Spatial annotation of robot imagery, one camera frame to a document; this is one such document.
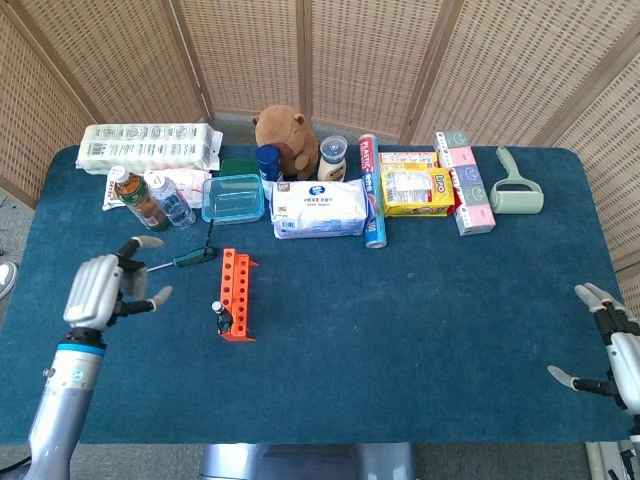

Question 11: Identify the brown capybara plush toy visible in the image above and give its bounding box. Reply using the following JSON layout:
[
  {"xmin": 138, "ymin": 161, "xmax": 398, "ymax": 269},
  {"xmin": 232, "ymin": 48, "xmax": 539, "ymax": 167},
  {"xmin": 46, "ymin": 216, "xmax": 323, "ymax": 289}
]
[{"xmin": 251, "ymin": 104, "xmax": 322, "ymax": 182}]

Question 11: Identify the pink white snack bag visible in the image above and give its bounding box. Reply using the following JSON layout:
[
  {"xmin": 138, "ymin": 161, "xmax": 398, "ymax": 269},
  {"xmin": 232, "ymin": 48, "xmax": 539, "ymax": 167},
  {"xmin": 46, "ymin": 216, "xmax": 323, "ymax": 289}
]
[{"xmin": 101, "ymin": 168, "xmax": 214, "ymax": 212}]

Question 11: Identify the pale green lint roller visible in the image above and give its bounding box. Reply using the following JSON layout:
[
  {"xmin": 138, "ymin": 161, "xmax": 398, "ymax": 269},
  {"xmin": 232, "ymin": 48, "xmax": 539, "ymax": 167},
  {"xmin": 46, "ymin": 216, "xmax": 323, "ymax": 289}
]
[{"xmin": 488, "ymin": 145, "xmax": 546, "ymax": 216}]

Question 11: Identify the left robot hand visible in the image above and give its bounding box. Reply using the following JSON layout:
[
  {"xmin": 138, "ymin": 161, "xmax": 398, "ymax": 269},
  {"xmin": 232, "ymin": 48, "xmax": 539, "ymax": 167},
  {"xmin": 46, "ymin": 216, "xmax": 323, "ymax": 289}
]
[{"xmin": 63, "ymin": 236, "xmax": 174, "ymax": 332}]

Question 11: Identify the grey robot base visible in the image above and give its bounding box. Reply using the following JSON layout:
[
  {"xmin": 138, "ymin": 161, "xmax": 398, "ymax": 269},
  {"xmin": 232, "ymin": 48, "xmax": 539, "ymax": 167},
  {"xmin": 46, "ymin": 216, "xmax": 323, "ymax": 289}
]
[{"xmin": 199, "ymin": 442, "xmax": 418, "ymax": 480}]

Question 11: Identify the dark green box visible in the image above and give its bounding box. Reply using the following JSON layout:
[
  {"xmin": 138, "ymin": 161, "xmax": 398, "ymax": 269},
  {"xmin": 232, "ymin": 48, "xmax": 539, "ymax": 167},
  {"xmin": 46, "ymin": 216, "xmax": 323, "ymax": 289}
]
[{"xmin": 219, "ymin": 158, "xmax": 262, "ymax": 178}]

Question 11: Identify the white grey shoe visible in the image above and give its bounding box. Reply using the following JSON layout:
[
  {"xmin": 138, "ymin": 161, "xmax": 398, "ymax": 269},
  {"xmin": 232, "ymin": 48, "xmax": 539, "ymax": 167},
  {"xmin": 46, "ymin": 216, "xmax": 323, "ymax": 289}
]
[{"xmin": 0, "ymin": 261, "xmax": 19, "ymax": 302}]

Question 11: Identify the green tea bottle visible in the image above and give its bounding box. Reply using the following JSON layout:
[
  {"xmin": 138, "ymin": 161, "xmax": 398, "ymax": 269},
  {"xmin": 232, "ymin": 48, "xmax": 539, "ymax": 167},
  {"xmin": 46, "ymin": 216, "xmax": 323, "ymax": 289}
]
[{"xmin": 110, "ymin": 165, "xmax": 171, "ymax": 233}]

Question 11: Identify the blue carpet table cover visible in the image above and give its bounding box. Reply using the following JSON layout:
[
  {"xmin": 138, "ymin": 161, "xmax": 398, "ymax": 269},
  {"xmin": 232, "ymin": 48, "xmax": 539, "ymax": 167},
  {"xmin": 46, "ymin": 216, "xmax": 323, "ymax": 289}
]
[{"xmin": 0, "ymin": 144, "xmax": 634, "ymax": 446}]

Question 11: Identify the pastel tissue box pack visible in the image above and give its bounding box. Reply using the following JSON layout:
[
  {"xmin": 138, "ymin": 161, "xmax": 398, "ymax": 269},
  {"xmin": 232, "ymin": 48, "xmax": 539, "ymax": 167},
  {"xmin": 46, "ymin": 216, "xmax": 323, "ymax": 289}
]
[{"xmin": 433, "ymin": 130, "xmax": 498, "ymax": 237}]

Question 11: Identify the blue white spray can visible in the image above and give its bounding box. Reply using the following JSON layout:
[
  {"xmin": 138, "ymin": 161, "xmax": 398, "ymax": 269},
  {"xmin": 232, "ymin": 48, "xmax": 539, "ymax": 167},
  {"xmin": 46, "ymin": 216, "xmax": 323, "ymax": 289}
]
[{"xmin": 255, "ymin": 143, "xmax": 285, "ymax": 183}]

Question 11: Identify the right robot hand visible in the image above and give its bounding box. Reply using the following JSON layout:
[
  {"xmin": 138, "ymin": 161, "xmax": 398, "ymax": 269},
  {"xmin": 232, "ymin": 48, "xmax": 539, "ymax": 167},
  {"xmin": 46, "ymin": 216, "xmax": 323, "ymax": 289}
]
[{"xmin": 547, "ymin": 281, "xmax": 640, "ymax": 412}]

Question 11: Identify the yellow Lipo biscuit bag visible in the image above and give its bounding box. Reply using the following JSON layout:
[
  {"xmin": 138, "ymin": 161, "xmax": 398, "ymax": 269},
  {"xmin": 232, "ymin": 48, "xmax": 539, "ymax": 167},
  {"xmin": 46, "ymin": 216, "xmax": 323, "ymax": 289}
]
[{"xmin": 380, "ymin": 166, "xmax": 461, "ymax": 219}]

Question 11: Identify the slim green screwdriver with lanyard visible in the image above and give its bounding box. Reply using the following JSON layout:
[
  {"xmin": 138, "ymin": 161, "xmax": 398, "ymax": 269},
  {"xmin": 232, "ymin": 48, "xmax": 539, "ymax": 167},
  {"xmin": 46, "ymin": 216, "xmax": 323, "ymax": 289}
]
[{"xmin": 144, "ymin": 219, "xmax": 220, "ymax": 274}]

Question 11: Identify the cream bottle with clear cap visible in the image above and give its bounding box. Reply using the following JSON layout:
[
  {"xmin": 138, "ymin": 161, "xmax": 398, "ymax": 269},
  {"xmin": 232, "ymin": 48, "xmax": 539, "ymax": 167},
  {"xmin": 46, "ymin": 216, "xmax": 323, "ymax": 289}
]
[{"xmin": 317, "ymin": 135, "xmax": 349, "ymax": 184}]

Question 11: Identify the white tissue roll pack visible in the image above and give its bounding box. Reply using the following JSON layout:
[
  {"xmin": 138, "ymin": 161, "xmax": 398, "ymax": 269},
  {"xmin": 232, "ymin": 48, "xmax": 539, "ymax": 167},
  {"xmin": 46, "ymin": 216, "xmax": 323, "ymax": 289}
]
[{"xmin": 75, "ymin": 122, "xmax": 224, "ymax": 175}]

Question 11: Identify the white blue wet wipes pack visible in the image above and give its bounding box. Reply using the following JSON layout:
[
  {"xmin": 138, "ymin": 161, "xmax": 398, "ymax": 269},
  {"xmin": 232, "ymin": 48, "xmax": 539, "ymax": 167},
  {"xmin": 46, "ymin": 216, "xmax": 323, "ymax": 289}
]
[{"xmin": 269, "ymin": 178, "xmax": 373, "ymax": 241}]

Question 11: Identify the red yellow flat box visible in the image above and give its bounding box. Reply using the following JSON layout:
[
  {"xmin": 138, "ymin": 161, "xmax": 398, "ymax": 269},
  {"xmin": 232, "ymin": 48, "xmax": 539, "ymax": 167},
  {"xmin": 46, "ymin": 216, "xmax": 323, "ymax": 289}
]
[{"xmin": 377, "ymin": 151, "xmax": 441, "ymax": 171}]

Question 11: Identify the orange tool rack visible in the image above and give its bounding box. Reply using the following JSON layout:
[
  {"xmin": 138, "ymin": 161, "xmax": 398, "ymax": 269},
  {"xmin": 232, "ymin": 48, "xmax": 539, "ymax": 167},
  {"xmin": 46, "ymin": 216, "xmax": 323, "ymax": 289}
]
[{"xmin": 218, "ymin": 247, "xmax": 260, "ymax": 344}]

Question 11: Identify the blue plastic wrap roll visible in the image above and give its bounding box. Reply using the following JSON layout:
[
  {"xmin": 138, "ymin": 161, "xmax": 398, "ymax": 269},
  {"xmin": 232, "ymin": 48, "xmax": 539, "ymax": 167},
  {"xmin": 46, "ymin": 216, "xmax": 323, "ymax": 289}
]
[{"xmin": 357, "ymin": 132, "xmax": 389, "ymax": 250}]

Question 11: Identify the clear blue-rimmed food container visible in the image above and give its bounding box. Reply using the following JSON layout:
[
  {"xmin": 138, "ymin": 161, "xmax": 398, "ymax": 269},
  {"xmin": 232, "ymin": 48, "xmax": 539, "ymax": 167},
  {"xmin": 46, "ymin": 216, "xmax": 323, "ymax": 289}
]
[{"xmin": 200, "ymin": 173, "xmax": 267, "ymax": 226}]

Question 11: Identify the wicker folding screen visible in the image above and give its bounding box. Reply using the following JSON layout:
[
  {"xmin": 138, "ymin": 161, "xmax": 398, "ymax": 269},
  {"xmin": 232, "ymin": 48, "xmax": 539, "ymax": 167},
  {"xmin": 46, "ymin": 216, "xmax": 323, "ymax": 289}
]
[{"xmin": 0, "ymin": 0, "xmax": 640, "ymax": 274}]

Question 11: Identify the clear water bottle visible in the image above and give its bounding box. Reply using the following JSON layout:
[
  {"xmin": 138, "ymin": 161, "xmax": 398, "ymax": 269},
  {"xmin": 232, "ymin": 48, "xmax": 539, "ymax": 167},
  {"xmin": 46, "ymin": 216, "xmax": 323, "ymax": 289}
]
[{"xmin": 144, "ymin": 170, "xmax": 197, "ymax": 231}]

